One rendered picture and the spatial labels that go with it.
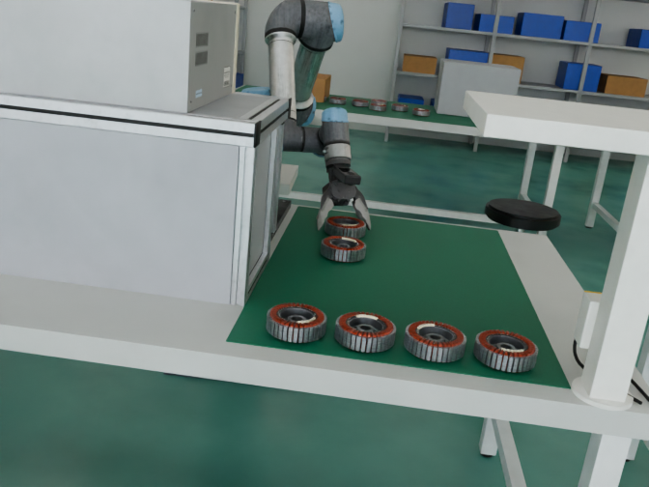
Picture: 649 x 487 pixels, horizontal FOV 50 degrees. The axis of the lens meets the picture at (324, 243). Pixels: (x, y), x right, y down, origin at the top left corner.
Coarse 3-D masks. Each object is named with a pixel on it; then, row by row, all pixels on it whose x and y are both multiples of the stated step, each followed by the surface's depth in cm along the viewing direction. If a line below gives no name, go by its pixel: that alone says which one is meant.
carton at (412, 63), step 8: (408, 56) 755; (416, 56) 755; (424, 56) 771; (432, 56) 789; (408, 64) 758; (416, 64) 757; (424, 64) 756; (432, 64) 755; (424, 72) 759; (432, 72) 758
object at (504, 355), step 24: (288, 312) 132; (312, 312) 131; (360, 312) 133; (288, 336) 124; (312, 336) 125; (336, 336) 127; (360, 336) 123; (384, 336) 124; (408, 336) 125; (432, 336) 128; (456, 336) 127; (480, 336) 127; (504, 336) 129; (432, 360) 123; (480, 360) 125; (504, 360) 121; (528, 360) 122
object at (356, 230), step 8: (336, 216) 192; (344, 216) 193; (328, 224) 186; (336, 224) 185; (344, 224) 186; (352, 224) 186; (360, 224) 187; (328, 232) 187; (336, 232) 185; (344, 232) 184; (352, 232) 184; (360, 232) 186
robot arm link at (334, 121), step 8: (328, 112) 194; (336, 112) 194; (344, 112) 195; (328, 120) 193; (336, 120) 193; (344, 120) 194; (320, 128) 200; (328, 128) 193; (336, 128) 193; (344, 128) 194; (320, 136) 199; (328, 136) 193; (336, 136) 192; (344, 136) 193; (328, 144) 193
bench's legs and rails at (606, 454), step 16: (496, 432) 207; (480, 448) 226; (496, 448) 224; (512, 448) 197; (592, 448) 124; (608, 448) 121; (624, 448) 120; (512, 464) 190; (592, 464) 123; (608, 464) 122; (512, 480) 183; (592, 480) 123; (608, 480) 123
